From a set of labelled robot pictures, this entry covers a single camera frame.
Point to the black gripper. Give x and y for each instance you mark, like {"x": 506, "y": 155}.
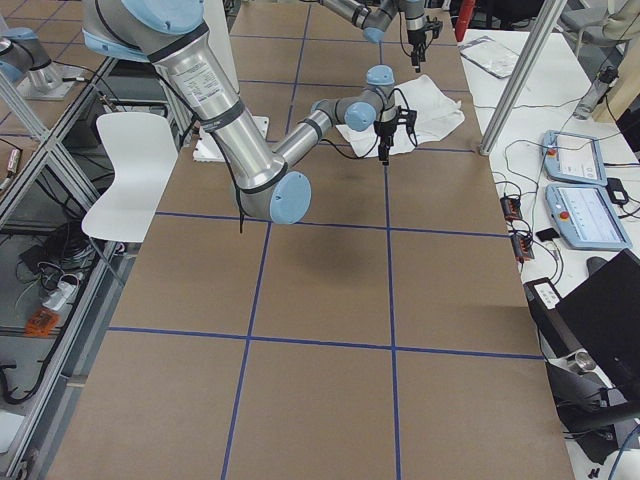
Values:
{"x": 415, "y": 40}
{"x": 385, "y": 129}

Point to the white printed t-shirt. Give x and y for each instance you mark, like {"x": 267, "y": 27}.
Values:
{"x": 437, "y": 117}

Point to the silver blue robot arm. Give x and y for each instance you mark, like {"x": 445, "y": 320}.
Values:
{"x": 374, "y": 21}
{"x": 173, "y": 37}

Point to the red cylinder object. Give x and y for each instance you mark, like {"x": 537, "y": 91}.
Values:
{"x": 465, "y": 14}

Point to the white foil-edged package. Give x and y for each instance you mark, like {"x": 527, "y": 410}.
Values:
{"x": 491, "y": 56}

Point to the black orange adapter box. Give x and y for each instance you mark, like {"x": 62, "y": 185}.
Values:
{"x": 511, "y": 208}

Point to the upper blue teach pendant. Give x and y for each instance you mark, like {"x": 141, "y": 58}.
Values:
{"x": 573, "y": 158}

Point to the blue teach pendant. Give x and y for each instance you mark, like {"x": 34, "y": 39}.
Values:
{"x": 573, "y": 158}
{"x": 585, "y": 218}

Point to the lower blue teach pendant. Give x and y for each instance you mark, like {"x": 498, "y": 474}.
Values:
{"x": 585, "y": 218}

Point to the white plastic chair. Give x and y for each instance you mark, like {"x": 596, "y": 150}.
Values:
{"x": 143, "y": 153}

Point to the black laptop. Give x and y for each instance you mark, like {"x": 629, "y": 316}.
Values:
{"x": 601, "y": 315}

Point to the orange box on floor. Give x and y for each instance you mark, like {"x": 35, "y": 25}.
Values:
{"x": 41, "y": 323}

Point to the aluminium frame post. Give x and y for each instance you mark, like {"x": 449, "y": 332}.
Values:
{"x": 536, "y": 40}

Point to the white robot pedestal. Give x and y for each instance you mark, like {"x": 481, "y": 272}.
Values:
{"x": 227, "y": 129}

